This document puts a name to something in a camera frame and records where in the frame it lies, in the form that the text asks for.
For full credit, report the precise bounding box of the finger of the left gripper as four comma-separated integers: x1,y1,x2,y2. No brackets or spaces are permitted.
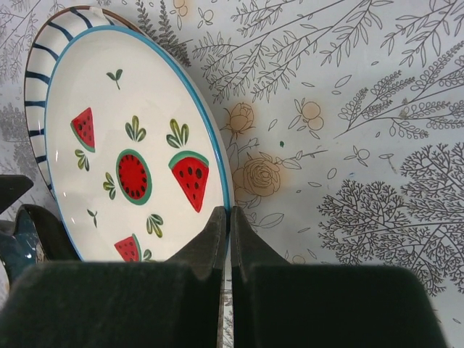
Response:
21,204,80,261
0,174,33,213

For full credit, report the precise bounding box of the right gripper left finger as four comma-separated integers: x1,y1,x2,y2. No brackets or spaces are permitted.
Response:
1,207,227,347

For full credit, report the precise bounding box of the blue star-shaped plate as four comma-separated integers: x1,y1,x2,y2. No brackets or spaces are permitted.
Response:
1,204,46,284

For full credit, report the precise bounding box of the floral table mat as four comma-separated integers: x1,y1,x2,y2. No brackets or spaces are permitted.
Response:
1,1,463,347

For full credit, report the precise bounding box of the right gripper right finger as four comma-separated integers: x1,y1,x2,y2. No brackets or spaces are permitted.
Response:
231,207,446,347

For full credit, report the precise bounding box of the white blue-striped plate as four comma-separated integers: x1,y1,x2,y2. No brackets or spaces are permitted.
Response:
24,5,140,191

